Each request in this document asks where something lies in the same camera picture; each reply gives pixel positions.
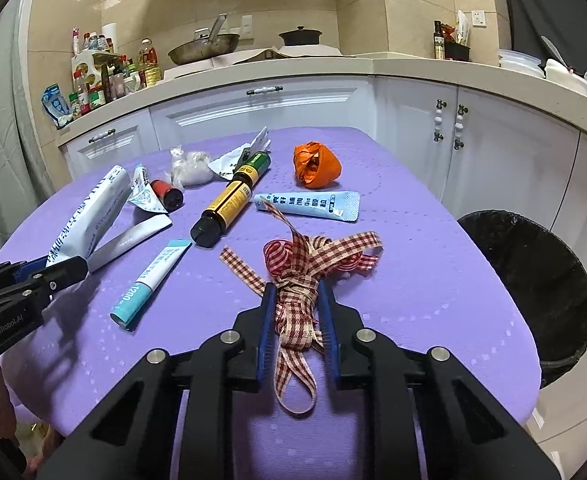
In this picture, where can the teal white tube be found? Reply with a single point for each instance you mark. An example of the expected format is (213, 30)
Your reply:
(146, 280)

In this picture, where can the small red black bottle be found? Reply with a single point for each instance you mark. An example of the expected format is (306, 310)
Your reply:
(164, 190)

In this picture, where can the red white checked ribbon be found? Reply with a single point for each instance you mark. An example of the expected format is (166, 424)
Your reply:
(298, 305)

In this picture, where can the black lidded pot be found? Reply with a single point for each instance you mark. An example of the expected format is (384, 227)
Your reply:
(301, 37)

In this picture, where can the white wall outlet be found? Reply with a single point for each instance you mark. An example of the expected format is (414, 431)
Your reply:
(478, 19)
(246, 26)

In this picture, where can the brown bottle with yellow label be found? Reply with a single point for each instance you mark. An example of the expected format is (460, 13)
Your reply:
(226, 207)

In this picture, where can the white containers on counter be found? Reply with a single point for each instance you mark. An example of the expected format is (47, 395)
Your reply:
(521, 65)

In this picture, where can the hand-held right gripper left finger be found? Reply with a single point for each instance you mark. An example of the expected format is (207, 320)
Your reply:
(266, 332)

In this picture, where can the purple tablecloth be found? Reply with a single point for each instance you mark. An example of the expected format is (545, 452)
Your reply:
(423, 270)

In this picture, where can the yellow cooking oil bottle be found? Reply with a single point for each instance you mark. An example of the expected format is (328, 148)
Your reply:
(149, 62)

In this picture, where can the clear plastic bag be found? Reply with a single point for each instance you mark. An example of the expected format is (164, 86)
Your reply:
(191, 172)

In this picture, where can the black waste bin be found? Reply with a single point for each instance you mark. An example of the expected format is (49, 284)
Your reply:
(523, 285)

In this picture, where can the grey curtain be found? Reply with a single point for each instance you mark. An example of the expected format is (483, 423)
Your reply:
(3, 135)

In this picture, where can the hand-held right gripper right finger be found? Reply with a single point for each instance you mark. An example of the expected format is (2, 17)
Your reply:
(329, 332)

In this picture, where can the beige stove cover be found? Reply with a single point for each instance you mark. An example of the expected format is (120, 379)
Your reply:
(298, 52)

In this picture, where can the blue white bag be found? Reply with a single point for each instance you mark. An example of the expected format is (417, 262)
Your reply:
(55, 102)

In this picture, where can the dark glass oil bottle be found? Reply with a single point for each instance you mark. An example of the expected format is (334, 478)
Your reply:
(439, 42)

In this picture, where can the black container with packets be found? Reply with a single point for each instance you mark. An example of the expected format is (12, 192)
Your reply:
(457, 51)

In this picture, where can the white blue printed tube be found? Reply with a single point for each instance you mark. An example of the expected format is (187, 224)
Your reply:
(98, 205)

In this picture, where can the cluster of condiment bottles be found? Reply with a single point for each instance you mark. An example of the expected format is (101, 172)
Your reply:
(98, 85)

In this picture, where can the silver printed foil wrapper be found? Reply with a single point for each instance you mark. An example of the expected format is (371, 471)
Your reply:
(227, 164)

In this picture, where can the dark curtain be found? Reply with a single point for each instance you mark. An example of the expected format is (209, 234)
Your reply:
(563, 10)

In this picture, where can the beige countertop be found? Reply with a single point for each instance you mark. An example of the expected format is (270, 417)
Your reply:
(413, 66)

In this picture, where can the paper towel roll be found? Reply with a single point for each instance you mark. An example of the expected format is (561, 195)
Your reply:
(109, 35)

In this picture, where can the light blue tube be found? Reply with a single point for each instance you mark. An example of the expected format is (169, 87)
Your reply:
(313, 206)

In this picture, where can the white spoon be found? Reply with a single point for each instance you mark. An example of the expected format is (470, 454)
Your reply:
(551, 47)

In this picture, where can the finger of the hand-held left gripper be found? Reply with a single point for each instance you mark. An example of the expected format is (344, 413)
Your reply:
(25, 270)
(65, 271)

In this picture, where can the steel frying pan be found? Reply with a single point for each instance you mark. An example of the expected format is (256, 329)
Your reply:
(203, 50)

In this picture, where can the small tube red cap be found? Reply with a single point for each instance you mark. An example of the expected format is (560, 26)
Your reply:
(143, 180)

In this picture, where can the orange plastic bag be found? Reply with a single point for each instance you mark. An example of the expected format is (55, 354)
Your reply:
(318, 167)

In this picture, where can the small green yellow labelled bottle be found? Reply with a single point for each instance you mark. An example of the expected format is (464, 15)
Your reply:
(257, 161)

